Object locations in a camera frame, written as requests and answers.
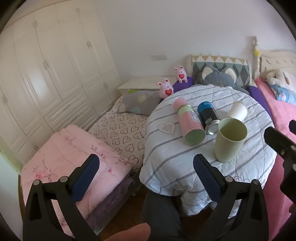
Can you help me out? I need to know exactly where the pale green plastic cup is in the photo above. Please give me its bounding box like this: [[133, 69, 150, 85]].
[[215, 118, 248, 163]]

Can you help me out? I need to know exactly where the white paper cup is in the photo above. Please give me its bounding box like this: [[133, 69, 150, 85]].
[[226, 101, 248, 121]]

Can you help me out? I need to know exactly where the right hand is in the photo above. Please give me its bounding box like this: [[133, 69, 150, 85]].
[[289, 203, 296, 218]]

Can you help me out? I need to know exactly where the left hand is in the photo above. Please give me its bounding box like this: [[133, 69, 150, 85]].
[[106, 223, 151, 241]]

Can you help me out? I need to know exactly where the pink bed blanket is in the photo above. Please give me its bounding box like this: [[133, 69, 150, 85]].
[[255, 78, 295, 240]]

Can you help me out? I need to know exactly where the blue cartoon pillow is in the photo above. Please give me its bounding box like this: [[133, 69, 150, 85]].
[[269, 85, 296, 105]]

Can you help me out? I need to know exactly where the white dog plush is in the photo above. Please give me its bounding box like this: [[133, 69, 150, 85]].
[[266, 69, 296, 92]]

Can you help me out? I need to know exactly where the purple fuzzy blanket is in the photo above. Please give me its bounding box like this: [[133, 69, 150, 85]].
[[86, 176, 139, 232]]

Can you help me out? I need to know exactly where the striped white quilt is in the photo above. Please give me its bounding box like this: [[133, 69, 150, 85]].
[[139, 85, 276, 216]]

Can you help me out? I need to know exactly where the cream bed headboard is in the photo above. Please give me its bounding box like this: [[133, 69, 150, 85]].
[[252, 36, 295, 80]]

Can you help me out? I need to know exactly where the pink folded blanket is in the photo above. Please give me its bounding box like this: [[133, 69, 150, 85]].
[[21, 124, 137, 237]]

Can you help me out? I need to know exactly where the dark trouser leg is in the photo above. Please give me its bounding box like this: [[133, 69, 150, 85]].
[[142, 191, 187, 240]]

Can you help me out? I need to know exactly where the diamond pattern cushion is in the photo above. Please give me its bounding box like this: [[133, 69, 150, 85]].
[[191, 54, 252, 88]]

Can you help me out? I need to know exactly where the grey cat plush pillow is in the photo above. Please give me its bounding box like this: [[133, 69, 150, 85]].
[[193, 63, 250, 95]]

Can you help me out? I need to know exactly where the blue black drink can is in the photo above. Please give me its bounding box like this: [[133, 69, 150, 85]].
[[197, 101, 220, 135]]

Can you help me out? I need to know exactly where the pink green cylinder bottle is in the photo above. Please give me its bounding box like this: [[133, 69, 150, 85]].
[[173, 97, 206, 146]]

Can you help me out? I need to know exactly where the purple cushion left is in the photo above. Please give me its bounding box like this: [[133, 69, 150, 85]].
[[172, 76, 194, 93]]

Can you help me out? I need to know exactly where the pink bunny plush far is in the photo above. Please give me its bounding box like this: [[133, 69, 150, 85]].
[[174, 66, 188, 83]]

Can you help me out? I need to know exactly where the pink bunny plush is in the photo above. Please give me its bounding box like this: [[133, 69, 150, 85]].
[[174, 66, 188, 83], [158, 78, 174, 99]]

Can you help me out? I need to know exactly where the heart pattern sheet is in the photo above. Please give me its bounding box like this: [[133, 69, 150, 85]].
[[88, 97, 147, 171]]

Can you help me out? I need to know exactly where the pink bunny plush near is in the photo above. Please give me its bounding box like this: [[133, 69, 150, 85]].
[[158, 78, 174, 99]]

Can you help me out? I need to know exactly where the white nightstand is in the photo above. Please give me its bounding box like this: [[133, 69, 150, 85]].
[[118, 76, 177, 90]]

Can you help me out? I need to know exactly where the grey dotted pillow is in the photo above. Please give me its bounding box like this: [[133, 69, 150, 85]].
[[118, 89, 161, 116]]

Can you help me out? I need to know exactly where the cream wardrobe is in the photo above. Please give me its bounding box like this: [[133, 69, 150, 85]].
[[1, 1, 121, 166]]

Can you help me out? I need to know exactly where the wall socket plate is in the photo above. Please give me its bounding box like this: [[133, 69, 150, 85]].
[[150, 54, 167, 61]]

